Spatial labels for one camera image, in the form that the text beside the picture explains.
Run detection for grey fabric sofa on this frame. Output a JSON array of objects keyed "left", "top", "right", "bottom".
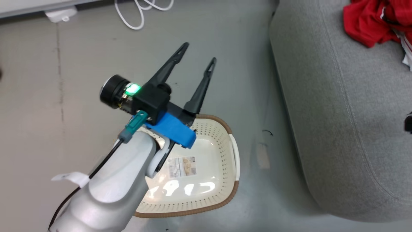
[{"left": 270, "top": 0, "right": 412, "bottom": 223}]

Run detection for white power adapter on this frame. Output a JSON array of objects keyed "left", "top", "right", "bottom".
[{"left": 44, "top": 6, "right": 78, "bottom": 23}]

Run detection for white tag on left cable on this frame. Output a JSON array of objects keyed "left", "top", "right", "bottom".
[{"left": 51, "top": 172, "right": 90, "bottom": 188}]

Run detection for red jersey with black lettering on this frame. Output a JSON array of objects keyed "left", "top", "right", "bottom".
[{"left": 343, "top": 0, "right": 412, "bottom": 48}]

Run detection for white floor cable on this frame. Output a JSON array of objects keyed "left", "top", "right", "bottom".
[{"left": 114, "top": 0, "right": 174, "bottom": 31}]

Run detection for paper label sticker in basket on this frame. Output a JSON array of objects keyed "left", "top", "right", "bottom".
[{"left": 168, "top": 157, "right": 197, "bottom": 179}]

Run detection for left arm cable teal connector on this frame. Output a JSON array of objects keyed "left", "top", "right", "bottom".
[{"left": 48, "top": 110, "right": 149, "bottom": 231}]

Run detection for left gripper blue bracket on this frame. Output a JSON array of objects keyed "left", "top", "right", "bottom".
[{"left": 100, "top": 42, "right": 217, "bottom": 149}]

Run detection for cream perforated laundry basket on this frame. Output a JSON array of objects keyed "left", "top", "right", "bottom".
[{"left": 134, "top": 114, "right": 240, "bottom": 218}]

